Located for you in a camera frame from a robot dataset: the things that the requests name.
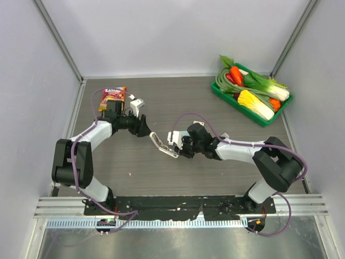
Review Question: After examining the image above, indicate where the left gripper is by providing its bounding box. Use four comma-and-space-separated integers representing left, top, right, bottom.
118, 109, 153, 138

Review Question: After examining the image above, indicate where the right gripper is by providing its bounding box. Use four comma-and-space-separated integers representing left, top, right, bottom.
174, 135, 203, 159

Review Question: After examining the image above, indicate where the blue white stapler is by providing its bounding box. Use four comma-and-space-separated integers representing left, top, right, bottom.
180, 131, 190, 137

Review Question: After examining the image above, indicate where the white staple box sleeve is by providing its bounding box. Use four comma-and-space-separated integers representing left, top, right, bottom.
193, 121, 204, 126

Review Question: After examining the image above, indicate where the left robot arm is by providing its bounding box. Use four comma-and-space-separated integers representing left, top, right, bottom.
52, 99, 151, 215

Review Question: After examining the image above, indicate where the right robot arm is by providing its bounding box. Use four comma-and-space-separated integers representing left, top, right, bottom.
170, 123, 306, 213

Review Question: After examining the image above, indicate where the candy bag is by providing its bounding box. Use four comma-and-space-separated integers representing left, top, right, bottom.
98, 87, 127, 112

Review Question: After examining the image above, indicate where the purple onion toy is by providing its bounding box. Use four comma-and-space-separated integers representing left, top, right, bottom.
233, 93, 240, 100

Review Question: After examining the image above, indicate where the green long beans bundle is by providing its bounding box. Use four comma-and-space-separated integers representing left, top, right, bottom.
215, 69, 273, 110

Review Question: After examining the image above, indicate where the napa cabbage toy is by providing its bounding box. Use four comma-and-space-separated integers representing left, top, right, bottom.
237, 90, 274, 121

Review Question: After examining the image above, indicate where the red pepper toy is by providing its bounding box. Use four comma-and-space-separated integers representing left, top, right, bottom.
225, 73, 237, 85

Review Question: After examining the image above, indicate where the orange carrot toy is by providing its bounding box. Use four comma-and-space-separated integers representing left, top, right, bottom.
230, 66, 243, 87

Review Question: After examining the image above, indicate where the bok choy toy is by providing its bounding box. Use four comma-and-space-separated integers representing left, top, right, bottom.
244, 71, 290, 101

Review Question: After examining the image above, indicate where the small orange tomato toy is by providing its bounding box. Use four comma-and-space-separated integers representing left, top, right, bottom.
269, 98, 281, 112

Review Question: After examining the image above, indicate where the green plastic tray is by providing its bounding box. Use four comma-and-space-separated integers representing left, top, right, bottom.
211, 63, 293, 127

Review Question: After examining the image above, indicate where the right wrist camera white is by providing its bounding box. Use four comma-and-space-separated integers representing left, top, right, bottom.
167, 131, 185, 149

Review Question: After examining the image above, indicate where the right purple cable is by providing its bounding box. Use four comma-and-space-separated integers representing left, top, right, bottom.
171, 112, 308, 237

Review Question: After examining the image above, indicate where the purple cable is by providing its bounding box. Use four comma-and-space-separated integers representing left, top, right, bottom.
171, 112, 308, 237
70, 88, 139, 235

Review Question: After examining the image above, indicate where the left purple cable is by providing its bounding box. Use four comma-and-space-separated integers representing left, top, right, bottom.
70, 88, 139, 235

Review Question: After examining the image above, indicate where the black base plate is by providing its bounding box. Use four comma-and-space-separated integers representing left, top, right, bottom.
82, 194, 277, 222

